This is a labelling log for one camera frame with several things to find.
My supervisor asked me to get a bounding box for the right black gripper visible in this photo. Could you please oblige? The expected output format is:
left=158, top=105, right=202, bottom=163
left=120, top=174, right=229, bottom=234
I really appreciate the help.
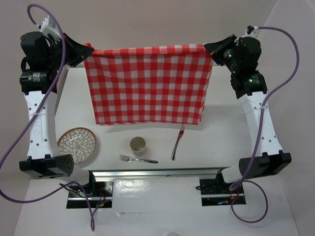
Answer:
left=205, top=34, right=241, bottom=72

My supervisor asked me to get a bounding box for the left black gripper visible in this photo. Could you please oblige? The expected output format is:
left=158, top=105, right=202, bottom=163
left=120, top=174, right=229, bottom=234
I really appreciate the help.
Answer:
left=45, top=32, right=94, bottom=70

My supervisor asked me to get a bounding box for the red white checkered cloth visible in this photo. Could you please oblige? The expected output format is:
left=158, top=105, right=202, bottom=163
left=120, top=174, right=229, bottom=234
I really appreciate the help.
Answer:
left=84, top=44, right=213, bottom=125

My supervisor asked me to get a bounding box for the silver knife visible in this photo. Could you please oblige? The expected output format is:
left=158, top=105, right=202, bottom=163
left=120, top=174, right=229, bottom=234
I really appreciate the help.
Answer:
left=171, top=124, right=185, bottom=161

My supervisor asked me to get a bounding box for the floral patterned plate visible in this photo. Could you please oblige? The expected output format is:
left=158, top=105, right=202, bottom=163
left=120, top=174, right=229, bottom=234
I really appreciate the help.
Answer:
left=57, top=127, right=97, bottom=164

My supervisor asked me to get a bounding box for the beige paper cup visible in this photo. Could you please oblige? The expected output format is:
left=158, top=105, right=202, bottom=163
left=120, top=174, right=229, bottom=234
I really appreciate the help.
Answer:
left=129, top=137, right=146, bottom=156

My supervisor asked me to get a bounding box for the silver fork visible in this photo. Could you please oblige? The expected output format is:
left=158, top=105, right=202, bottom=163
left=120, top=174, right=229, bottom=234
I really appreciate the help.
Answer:
left=119, top=155, right=158, bottom=164

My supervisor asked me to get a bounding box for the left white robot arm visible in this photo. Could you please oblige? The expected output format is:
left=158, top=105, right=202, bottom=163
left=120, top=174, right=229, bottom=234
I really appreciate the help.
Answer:
left=19, top=31, right=97, bottom=196

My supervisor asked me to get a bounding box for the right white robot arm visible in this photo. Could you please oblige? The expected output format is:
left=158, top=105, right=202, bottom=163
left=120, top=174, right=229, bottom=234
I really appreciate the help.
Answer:
left=204, top=35, right=292, bottom=193

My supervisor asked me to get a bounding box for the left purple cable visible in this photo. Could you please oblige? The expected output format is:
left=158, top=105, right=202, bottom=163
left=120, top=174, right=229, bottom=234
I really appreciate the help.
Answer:
left=0, top=3, right=111, bottom=232

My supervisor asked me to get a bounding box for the purple cable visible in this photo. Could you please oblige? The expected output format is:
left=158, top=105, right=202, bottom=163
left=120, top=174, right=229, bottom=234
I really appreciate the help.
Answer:
left=228, top=26, right=300, bottom=224
left=0, top=3, right=111, bottom=232

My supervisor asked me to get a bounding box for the front aluminium rail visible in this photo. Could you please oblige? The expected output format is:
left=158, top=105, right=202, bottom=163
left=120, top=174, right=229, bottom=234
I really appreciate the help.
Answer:
left=92, top=167, right=226, bottom=181

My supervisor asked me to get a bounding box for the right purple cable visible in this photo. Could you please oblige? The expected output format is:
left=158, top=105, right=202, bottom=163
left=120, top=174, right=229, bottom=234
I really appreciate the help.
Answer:
left=228, top=26, right=300, bottom=224

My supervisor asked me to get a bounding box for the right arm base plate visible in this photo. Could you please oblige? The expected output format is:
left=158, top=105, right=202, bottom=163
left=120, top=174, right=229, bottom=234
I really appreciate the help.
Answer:
left=195, top=179, right=247, bottom=207

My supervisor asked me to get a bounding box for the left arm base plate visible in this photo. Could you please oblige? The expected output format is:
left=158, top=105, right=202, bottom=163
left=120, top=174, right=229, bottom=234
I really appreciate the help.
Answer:
left=66, top=180, right=114, bottom=209

